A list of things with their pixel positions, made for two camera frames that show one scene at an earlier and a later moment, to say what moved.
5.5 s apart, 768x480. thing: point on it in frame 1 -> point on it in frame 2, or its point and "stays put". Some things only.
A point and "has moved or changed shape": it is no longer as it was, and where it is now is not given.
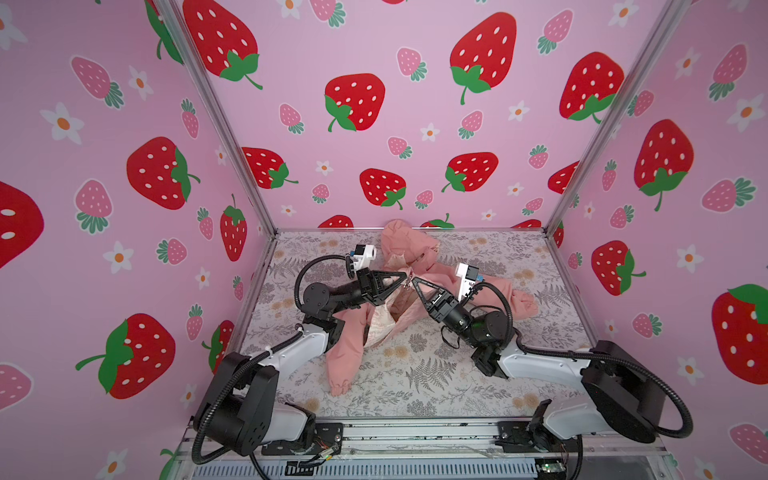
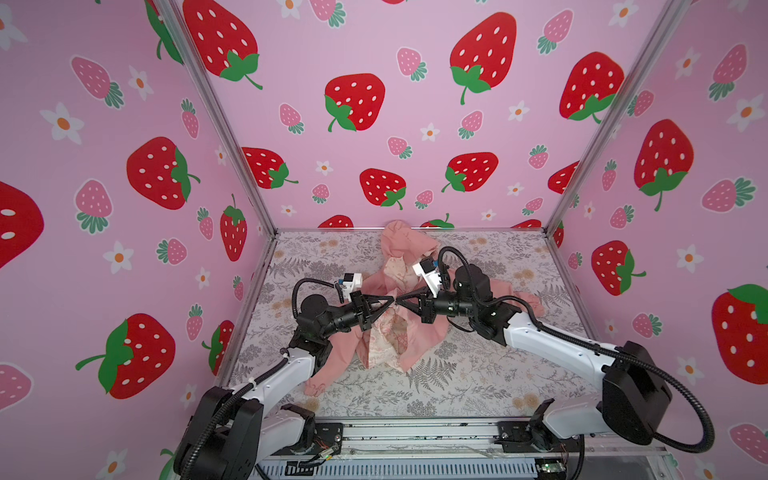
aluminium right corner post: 671,24 stays put
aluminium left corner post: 220,113 stays put
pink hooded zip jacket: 425,283 has moved or changed shape
